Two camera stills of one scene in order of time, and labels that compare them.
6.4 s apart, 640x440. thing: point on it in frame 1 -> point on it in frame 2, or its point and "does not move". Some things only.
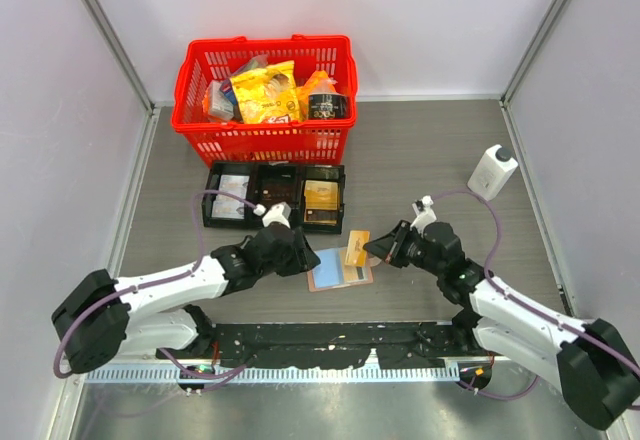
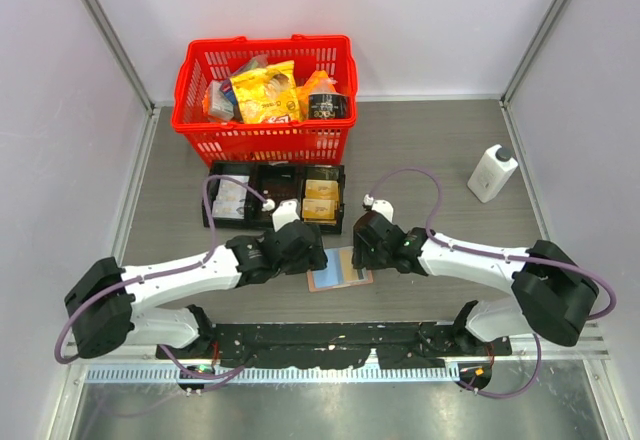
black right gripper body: (413, 247) -> (371, 258)
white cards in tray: (227, 206) does not move
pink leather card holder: (333, 271) does not move
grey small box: (219, 104) does not move
